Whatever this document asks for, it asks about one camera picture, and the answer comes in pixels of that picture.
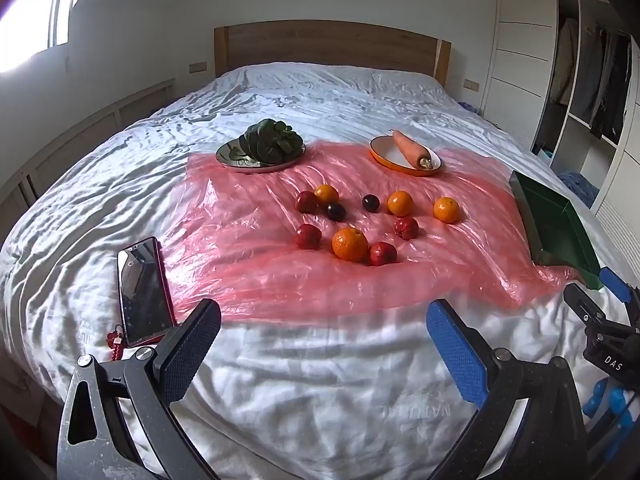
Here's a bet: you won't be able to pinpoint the window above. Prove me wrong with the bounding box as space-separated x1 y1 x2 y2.
0 0 108 73

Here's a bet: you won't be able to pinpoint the beige hanging coat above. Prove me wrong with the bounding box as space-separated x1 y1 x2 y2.
550 17 581 106

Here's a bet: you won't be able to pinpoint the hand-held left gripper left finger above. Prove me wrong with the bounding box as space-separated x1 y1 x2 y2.
57 298 222 480

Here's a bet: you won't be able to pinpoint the green tray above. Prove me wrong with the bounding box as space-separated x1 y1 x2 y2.
509 170 603 292

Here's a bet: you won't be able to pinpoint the smartphone in red case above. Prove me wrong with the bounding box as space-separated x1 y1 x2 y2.
116 236 177 348

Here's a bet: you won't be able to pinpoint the wooden headboard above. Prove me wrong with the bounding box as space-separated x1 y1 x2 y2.
214 20 452 90

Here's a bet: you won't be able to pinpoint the patterned round plate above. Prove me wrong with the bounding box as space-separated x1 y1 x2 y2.
215 139 307 174

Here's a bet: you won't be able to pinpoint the white wardrobe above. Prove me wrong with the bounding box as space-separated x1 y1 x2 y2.
477 0 640 241

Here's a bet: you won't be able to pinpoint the blue cloth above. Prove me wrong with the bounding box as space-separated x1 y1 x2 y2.
557 171 600 206

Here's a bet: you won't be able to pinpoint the wooden slatted panel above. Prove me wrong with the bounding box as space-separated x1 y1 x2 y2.
0 77 176 241

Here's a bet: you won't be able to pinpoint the dark hanging clothes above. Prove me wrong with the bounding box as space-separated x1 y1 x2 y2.
570 22 633 146

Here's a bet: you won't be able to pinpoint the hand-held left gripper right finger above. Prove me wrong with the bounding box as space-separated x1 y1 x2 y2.
426 299 591 480

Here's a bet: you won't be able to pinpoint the carrot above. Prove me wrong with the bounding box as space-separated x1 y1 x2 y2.
391 129 434 170

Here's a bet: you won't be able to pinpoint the large orange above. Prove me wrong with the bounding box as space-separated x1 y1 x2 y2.
332 227 369 263

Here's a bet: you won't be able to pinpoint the person's right hand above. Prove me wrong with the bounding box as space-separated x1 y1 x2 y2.
582 379 636 431

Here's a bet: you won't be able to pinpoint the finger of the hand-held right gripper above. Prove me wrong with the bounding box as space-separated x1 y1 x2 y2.
599 267 640 311
563 284 608 331

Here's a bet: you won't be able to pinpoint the orange oval dish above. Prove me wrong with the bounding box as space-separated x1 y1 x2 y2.
369 135 442 177

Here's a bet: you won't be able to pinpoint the dark green leafy vegetable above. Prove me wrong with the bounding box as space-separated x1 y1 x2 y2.
238 118 304 165

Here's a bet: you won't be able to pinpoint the red phone charm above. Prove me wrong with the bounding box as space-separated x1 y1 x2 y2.
106 325 126 363

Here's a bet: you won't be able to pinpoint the pink plastic sheet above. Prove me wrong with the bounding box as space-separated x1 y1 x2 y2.
159 142 583 321

